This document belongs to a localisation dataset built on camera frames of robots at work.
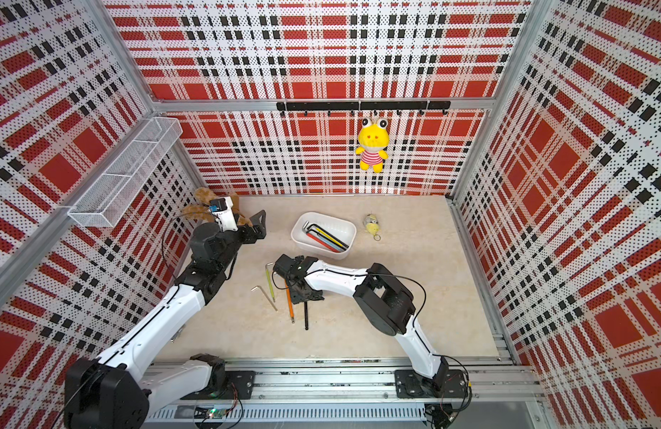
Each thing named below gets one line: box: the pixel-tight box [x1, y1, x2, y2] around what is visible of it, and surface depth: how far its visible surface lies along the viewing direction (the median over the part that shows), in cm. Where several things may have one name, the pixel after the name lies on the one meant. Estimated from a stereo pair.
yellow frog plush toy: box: [355, 117, 390, 174], surface depth 95 cm
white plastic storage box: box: [290, 211, 358, 261], surface depth 109 cm
